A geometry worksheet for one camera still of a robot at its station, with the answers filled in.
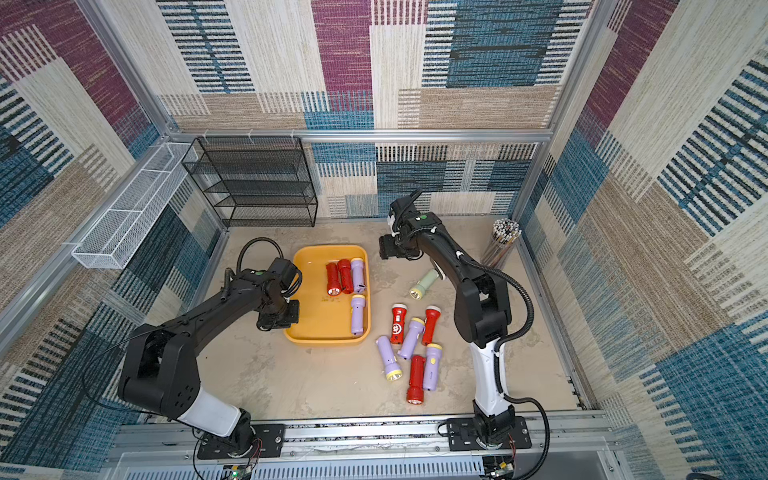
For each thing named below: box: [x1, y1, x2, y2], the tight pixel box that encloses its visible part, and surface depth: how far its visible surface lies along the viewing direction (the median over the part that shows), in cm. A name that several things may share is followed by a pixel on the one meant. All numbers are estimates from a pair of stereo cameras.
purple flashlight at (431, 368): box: [423, 343, 443, 392], surface depth 84 cm
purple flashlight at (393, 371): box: [377, 335, 403, 381], surface depth 85 cm
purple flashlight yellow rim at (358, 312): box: [352, 294, 366, 336], surface depth 93 cm
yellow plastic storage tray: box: [284, 244, 371, 347], surface depth 98 cm
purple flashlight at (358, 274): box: [351, 258, 366, 293], surface depth 103 cm
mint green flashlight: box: [409, 268, 439, 300], surface depth 101 cm
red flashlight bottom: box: [407, 355, 426, 405], surface depth 81 cm
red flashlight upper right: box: [421, 305, 442, 346], surface depth 93 cm
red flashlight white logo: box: [390, 303, 407, 345], surface depth 92 cm
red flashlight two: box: [326, 262, 341, 297], surface depth 101 cm
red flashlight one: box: [337, 258, 354, 294], surface depth 103 cm
